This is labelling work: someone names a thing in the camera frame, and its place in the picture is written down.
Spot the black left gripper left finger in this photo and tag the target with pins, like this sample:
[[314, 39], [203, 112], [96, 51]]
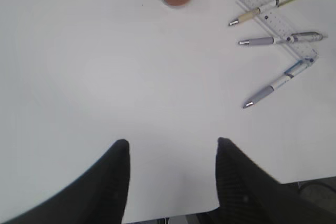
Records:
[[99, 195]]

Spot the blue grey grip pen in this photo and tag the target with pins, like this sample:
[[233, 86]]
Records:
[[289, 74]]

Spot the cream grip pen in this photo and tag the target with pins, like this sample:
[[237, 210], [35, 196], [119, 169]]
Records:
[[255, 8]]

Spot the clear plastic ruler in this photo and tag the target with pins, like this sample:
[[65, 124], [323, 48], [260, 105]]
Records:
[[277, 26]]

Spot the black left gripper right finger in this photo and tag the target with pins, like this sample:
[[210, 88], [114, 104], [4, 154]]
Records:
[[247, 194]]

